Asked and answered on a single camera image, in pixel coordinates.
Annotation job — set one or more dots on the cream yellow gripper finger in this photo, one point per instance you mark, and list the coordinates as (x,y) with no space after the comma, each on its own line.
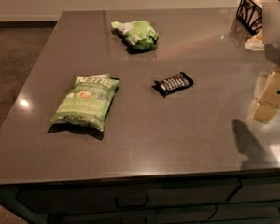
(266,101)

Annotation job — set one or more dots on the green jalapeno chip bag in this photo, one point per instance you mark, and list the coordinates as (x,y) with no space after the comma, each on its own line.
(87,102)

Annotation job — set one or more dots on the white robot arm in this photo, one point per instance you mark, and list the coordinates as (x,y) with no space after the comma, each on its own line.
(271,31)

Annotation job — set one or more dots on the crumpled light green bag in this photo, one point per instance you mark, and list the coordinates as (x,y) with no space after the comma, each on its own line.
(137,34)

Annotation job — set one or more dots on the black striped snack bar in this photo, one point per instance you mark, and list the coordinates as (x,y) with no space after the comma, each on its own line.
(173,84)

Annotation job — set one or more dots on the dark right drawer front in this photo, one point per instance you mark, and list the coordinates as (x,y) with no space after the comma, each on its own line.
(257,190)

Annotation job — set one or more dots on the dark lower drawer front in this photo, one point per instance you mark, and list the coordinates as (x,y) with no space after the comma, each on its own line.
(181,215)

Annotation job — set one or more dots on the black wire basket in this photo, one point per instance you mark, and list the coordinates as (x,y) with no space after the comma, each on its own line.
(249,14)

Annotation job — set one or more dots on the dark drawer front with handle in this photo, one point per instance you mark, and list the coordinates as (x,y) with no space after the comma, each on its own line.
(82,200)

